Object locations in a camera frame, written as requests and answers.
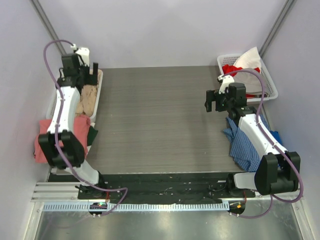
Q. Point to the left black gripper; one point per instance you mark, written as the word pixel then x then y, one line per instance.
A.
pixel 90 78

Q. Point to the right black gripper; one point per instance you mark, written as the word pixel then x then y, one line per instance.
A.
pixel 213 100

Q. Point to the beige t-shirt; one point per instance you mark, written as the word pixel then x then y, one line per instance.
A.
pixel 88 98

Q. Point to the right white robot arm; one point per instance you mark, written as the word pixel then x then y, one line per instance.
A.
pixel 278 170

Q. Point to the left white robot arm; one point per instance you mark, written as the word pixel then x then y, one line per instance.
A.
pixel 60 146

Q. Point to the red garment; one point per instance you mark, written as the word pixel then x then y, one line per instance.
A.
pixel 230 68

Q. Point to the right white plastic basket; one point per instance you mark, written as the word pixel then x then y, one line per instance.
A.
pixel 270 88

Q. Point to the white plastic basket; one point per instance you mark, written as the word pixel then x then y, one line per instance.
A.
pixel 270 88
pixel 98 100

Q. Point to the grey bucket hat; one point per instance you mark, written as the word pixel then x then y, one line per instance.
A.
pixel 251 82

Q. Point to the left white plastic basket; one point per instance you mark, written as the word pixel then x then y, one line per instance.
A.
pixel 98 100

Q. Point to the white cloth in basket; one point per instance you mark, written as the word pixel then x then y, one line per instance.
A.
pixel 250 59

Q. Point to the pink folded t-shirt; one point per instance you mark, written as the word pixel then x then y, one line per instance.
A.
pixel 81 126

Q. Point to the blue checkered shirt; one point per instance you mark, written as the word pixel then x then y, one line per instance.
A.
pixel 242 150

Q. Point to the dark green garment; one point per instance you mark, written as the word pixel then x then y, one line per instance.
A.
pixel 92 134

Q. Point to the solid blue garment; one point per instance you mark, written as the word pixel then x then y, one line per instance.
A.
pixel 276 136

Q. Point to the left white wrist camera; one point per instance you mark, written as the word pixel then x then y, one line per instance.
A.
pixel 83 54

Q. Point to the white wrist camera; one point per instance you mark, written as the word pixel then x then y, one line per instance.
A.
pixel 224 83
pixel 83 54

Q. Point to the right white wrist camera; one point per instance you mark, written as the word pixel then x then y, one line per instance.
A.
pixel 224 83

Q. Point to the white slotted cable duct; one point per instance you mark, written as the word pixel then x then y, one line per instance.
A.
pixel 92 207

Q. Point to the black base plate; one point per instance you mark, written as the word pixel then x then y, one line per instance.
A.
pixel 168 188

